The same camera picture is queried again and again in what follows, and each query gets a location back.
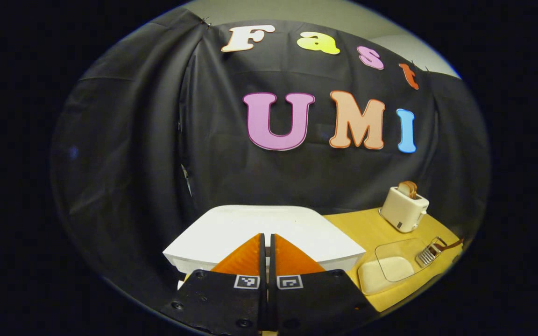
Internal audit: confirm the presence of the metal chopstick holder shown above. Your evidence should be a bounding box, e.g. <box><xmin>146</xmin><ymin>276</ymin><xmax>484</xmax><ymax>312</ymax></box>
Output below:
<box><xmin>415</xmin><ymin>237</ymin><xmax>447</xmax><ymax>267</ymax></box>

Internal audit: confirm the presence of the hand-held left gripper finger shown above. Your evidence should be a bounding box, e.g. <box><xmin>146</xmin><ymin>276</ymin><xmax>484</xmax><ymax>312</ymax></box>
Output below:
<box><xmin>269</xmin><ymin>233</ymin><xmax>382</xmax><ymax>335</ymax></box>
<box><xmin>159</xmin><ymin>233</ymin><xmax>269</xmax><ymax>335</ymax></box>

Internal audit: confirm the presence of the black backdrop cloth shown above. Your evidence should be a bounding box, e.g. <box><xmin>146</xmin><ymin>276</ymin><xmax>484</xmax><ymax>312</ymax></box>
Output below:
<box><xmin>50</xmin><ymin>7</ymin><xmax>491</xmax><ymax>308</ymax></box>

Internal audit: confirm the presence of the white rice cooker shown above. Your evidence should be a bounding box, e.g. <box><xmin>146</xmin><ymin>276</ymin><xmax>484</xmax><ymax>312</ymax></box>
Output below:
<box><xmin>163</xmin><ymin>204</ymin><xmax>367</xmax><ymax>290</ymax></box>

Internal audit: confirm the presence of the white toaster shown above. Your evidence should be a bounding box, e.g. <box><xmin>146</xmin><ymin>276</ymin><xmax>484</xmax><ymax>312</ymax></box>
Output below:
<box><xmin>379</xmin><ymin>186</ymin><xmax>430</xmax><ymax>233</ymax></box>

